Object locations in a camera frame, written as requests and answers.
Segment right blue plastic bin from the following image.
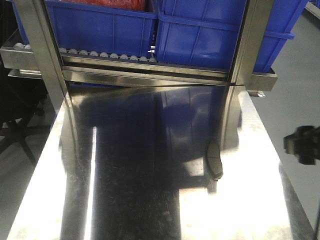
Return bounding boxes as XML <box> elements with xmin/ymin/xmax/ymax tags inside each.
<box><xmin>155</xmin><ymin>0</ymin><xmax>307</xmax><ymax>73</ymax></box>

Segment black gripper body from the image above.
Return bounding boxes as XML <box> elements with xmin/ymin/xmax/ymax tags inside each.
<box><xmin>283</xmin><ymin>125</ymin><xmax>320</xmax><ymax>165</ymax></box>

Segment red bagged parts in bin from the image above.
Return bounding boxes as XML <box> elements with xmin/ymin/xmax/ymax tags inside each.
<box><xmin>87</xmin><ymin>0</ymin><xmax>147</xmax><ymax>12</ymax></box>

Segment black office chair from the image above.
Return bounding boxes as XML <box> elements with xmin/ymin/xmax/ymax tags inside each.
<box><xmin>0</xmin><ymin>76</ymin><xmax>50</xmax><ymax>166</ymax></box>

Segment blue plastic bin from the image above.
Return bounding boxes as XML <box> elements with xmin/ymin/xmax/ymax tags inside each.
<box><xmin>14</xmin><ymin>0</ymin><xmax>159</xmax><ymax>61</ymax></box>
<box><xmin>155</xmin><ymin>0</ymin><xmax>307</xmax><ymax>73</ymax></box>

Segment stainless steel rack frame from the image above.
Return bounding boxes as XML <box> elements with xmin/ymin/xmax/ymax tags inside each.
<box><xmin>0</xmin><ymin>0</ymin><xmax>278</xmax><ymax>100</ymax></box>

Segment brake pad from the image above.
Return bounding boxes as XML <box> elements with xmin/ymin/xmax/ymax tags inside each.
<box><xmin>205</xmin><ymin>141</ymin><xmax>223</xmax><ymax>182</ymax></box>

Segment left blue plastic bin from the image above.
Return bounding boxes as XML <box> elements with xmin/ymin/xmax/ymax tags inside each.
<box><xmin>14</xmin><ymin>0</ymin><xmax>159</xmax><ymax>61</ymax></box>

